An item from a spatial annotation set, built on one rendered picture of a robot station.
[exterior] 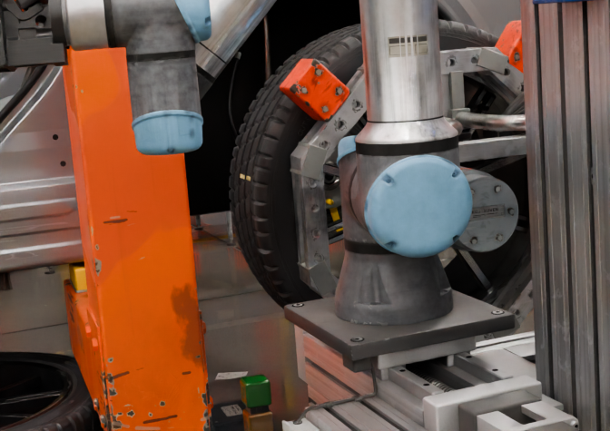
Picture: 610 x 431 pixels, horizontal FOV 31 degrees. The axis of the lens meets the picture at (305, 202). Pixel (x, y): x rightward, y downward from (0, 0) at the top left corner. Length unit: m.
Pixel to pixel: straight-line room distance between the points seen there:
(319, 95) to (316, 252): 0.27
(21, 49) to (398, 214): 0.44
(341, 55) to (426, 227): 0.82
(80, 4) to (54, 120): 1.09
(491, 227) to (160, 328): 0.57
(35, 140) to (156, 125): 1.09
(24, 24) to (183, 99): 0.18
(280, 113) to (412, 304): 0.69
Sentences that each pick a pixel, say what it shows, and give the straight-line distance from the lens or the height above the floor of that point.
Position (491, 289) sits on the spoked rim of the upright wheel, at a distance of 2.15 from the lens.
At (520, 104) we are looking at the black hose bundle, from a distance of 1.92.
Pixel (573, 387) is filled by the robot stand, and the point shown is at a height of 0.75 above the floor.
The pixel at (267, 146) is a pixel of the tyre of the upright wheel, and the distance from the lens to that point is 1.94.
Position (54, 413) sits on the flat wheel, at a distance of 2.13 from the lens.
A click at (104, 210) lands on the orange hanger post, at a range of 1.72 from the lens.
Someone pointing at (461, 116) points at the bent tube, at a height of 1.01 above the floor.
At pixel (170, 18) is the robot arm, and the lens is 1.17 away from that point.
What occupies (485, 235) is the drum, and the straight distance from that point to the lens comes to 1.85.
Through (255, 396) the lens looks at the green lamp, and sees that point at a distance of 1.68.
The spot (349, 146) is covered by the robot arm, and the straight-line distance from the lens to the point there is 1.33.
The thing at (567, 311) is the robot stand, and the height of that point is 0.84.
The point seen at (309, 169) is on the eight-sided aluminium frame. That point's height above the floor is 0.94.
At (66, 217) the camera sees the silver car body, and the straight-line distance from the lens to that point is 2.25.
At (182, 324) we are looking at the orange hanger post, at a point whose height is 0.73.
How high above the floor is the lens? 1.19
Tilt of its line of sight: 9 degrees down
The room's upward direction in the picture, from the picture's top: 4 degrees counter-clockwise
